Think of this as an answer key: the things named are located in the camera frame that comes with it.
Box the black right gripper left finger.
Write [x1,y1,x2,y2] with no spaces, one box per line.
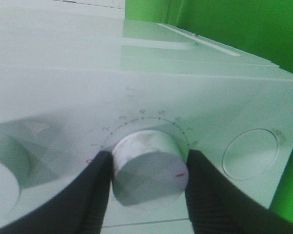
[0,151,112,234]

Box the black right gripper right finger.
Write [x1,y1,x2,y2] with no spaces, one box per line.
[185,150,293,234]

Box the round microwave door button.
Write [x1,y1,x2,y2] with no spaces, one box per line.
[222,129,279,180]

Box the white microwave knob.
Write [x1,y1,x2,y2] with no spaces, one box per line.
[0,133,31,218]
[112,130,189,210]

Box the white microwave oven body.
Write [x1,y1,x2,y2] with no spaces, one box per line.
[0,0,293,234]

